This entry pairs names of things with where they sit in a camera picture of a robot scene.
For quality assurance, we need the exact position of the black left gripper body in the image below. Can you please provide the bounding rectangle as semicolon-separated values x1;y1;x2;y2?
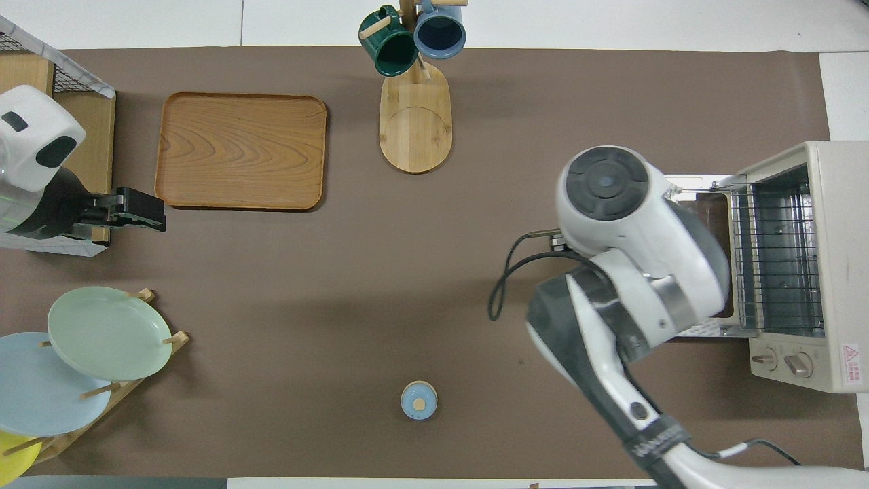
5;168;124;240

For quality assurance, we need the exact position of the glass oven door with handle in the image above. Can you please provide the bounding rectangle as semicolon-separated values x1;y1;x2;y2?
664;174;741;339

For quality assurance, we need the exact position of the beige toaster oven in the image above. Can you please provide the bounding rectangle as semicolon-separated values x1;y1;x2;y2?
730;141;869;395

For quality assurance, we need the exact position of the rectangular wooden tray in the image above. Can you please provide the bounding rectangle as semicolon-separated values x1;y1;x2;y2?
154;92;328;212

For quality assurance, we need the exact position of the pale green plate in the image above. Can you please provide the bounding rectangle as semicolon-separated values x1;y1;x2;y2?
47;286;173;382

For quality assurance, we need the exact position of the brown table mat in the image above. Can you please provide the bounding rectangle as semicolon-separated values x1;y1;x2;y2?
0;46;866;479

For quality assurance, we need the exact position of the wooden plate rack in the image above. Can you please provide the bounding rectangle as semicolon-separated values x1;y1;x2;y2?
0;288;191;466

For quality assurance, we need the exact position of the wooden mug tree stand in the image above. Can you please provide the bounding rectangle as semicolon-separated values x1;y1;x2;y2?
358;0;469;175

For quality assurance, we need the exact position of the light blue smooth plate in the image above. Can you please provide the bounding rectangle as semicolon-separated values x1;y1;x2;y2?
0;331;113;437

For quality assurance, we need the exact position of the small blue lidded jar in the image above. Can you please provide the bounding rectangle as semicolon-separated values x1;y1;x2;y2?
400;380;439;421

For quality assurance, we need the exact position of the grey blue mug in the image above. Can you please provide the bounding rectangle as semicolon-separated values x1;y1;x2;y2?
413;0;468;60

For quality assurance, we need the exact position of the dark green mug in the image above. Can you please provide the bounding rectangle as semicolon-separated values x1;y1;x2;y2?
358;5;420;77

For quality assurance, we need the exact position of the yellow plate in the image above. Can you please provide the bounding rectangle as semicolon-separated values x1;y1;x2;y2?
0;431;41;488

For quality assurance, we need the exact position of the red warning sticker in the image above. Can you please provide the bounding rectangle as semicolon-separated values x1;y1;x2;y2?
842;343;863;386

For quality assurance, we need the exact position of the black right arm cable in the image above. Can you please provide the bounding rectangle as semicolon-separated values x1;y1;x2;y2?
487;231;612;322

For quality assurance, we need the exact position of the wooden shelf with wire mesh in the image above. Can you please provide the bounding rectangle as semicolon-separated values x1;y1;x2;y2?
0;17;117;257

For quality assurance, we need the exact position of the metal oven wire rack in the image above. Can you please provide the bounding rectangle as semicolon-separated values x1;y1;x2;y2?
732;182;825;335

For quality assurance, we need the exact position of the thin black and white cable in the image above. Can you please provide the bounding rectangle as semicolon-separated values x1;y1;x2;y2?
703;438;803;467

